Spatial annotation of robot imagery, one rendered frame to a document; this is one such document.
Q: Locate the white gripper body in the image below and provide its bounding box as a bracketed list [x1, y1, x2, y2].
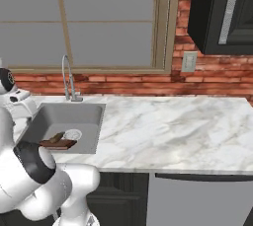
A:
[6, 99, 39, 120]

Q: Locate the grey steel sink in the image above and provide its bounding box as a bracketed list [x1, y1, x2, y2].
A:
[19, 102, 107, 156]

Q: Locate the silver sink faucet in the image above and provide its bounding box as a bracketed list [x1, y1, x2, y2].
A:
[60, 54, 84, 103]

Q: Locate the brown wooden cutting board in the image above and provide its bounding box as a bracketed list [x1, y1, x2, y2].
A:
[39, 138, 79, 151]

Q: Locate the black base cabinet door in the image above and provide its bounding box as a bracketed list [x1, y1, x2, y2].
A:
[52, 172, 150, 226]

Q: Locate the grey dishwasher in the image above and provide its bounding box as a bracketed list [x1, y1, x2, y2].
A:
[145, 172, 253, 226]

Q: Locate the knife with brown handle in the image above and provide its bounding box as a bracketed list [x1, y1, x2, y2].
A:
[48, 131, 66, 144]

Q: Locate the window with tan frame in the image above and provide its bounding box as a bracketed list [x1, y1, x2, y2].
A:
[0, 0, 183, 75]

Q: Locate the grey wall outlet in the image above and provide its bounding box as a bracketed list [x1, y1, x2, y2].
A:
[180, 50, 199, 74]

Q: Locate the black wall cabinet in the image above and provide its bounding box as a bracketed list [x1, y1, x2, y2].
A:
[187, 0, 253, 56]

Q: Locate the silver cabinet door handle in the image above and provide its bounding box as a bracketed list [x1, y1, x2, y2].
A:
[217, 0, 242, 45]

